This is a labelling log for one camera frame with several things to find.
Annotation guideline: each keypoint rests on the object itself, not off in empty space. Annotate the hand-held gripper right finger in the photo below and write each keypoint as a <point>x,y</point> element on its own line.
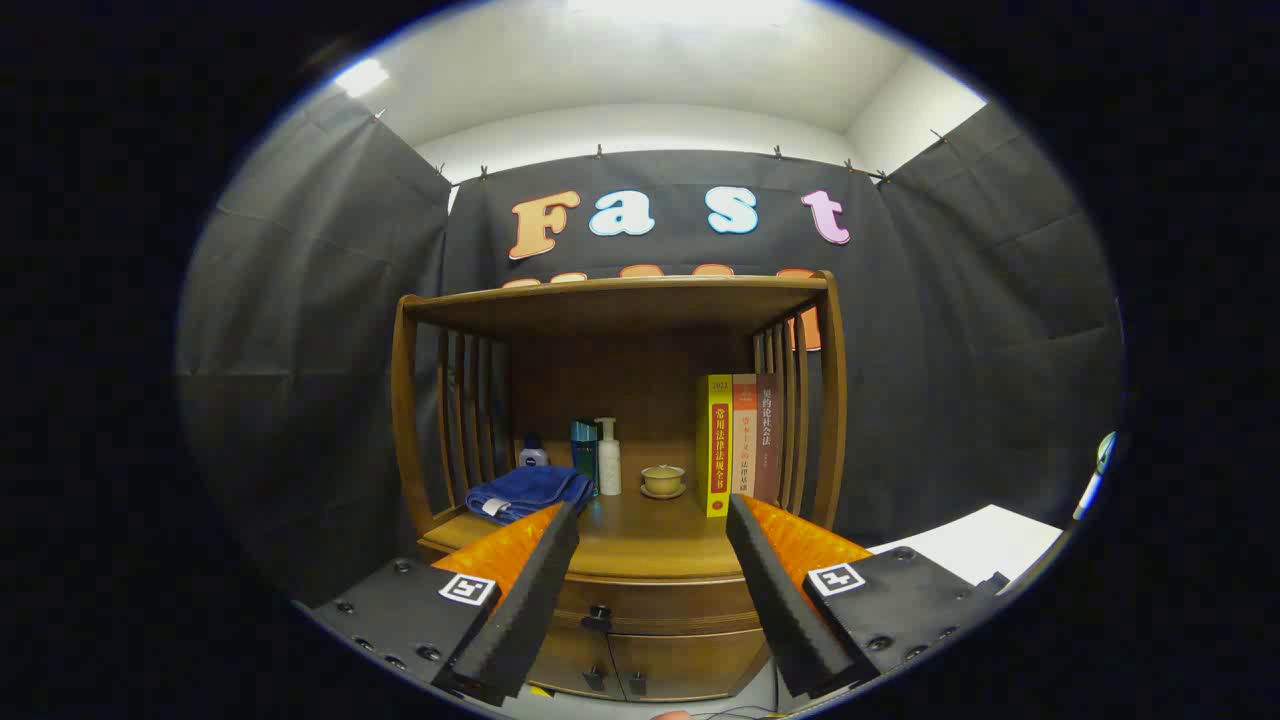
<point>780,600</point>

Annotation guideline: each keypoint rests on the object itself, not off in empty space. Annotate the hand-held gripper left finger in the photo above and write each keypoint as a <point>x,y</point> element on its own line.
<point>530,600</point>

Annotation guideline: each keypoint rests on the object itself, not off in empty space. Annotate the wooden cabinet door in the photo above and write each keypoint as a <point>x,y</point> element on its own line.
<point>575,660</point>
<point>690,665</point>

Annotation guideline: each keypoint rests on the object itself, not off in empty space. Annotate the wooden countertop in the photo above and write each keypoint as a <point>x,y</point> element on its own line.
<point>650,540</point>

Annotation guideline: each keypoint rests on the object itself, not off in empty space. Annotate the wooden cabinet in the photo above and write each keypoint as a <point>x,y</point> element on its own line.
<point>650,400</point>

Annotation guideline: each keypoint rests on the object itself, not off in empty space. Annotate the blue folded towel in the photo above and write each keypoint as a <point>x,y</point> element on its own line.
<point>530,490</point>

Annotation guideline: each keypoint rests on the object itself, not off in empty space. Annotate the small white blue-capped bottle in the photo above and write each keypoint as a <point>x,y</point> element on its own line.
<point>533,456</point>

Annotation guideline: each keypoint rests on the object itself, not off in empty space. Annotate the blue transparent bottle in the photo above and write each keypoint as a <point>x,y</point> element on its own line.
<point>584,455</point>

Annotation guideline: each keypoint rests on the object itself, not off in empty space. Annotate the white pump bottle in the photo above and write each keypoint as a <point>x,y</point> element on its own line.
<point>609,465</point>

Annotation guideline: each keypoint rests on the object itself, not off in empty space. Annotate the dark red book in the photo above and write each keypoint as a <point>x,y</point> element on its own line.
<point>768,440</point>

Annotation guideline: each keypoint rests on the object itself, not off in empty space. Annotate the thick yellow book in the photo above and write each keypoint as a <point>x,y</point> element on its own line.
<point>718,450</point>

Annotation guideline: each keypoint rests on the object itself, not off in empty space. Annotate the orange and white book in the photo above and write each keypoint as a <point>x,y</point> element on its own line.
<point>744,440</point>

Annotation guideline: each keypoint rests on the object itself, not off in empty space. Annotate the yellow-green lidded teacup with saucer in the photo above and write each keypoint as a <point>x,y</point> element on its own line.
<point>663,480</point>

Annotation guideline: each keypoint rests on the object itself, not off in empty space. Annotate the white flat board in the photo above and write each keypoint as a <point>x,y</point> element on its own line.
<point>980,545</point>

